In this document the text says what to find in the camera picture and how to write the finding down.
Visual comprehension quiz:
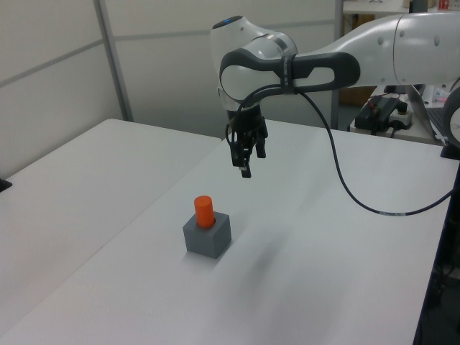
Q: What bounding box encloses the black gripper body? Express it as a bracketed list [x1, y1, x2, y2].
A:
[226, 106, 270, 142]

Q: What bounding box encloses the orange cylinder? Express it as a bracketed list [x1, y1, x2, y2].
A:
[193, 195, 216, 229]

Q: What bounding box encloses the grey block with round hole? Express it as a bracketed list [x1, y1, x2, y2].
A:
[182, 211, 231, 260]

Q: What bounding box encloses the black power supply unit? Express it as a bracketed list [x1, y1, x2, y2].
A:
[354, 94, 408, 136]

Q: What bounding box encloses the silver laptop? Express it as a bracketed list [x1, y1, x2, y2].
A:
[405, 84, 449, 142]

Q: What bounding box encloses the grey aluminium partition post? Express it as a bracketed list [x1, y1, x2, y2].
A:
[333, 0, 346, 131]

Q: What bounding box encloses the white switch box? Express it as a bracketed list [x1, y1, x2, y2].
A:
[386, 106, 413, 131]

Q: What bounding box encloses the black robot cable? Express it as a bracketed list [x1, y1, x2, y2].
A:
[225, 81, 456, 218]

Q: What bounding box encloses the black clamp mount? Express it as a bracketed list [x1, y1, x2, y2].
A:
[440, 140, 460, 160]

